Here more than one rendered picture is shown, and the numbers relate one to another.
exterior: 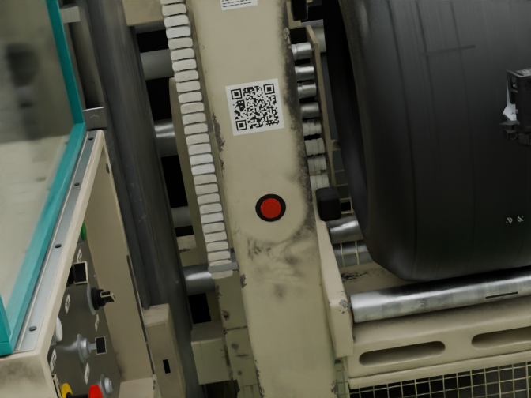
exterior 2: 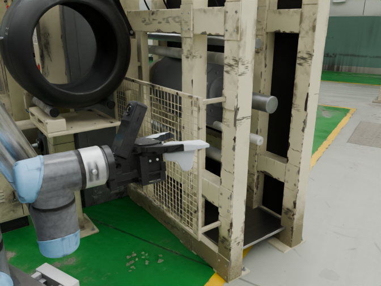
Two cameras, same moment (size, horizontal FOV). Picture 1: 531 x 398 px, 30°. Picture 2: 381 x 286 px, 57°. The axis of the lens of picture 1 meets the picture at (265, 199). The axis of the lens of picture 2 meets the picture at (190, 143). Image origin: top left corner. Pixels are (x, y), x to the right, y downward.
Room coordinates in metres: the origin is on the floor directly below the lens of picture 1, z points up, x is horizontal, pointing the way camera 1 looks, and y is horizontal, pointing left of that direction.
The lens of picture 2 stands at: (0.91, -2.09, 1.30)
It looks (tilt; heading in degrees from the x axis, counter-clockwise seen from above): 19 degrees down; 55
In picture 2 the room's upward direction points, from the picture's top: straight up
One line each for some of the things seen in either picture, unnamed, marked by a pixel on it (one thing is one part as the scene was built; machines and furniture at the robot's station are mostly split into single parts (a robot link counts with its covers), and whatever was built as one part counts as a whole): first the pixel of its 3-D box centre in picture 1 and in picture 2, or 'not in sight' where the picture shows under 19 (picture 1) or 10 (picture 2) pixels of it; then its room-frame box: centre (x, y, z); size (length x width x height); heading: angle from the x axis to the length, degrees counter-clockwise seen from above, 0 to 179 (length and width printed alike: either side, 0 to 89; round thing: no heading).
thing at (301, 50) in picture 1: (273, 115); (119, 63); (1.83, -0.04, 1.05); 0.20 x 0.15 x 0.30; 90
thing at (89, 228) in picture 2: not in sight; (71, 226); (1.43, -0.01, 0.02); 0.27 x 0.27 x 0.04; 0
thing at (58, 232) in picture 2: not in sight; (55, 220); (1.04, -1.46, 0.94); 0.11 x 0.08 x 0.11; 87
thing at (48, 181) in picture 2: not in sight; (49, 177); (1.03, -1.48, 1.04); 0.11 x 0.08 x 0.09; 177
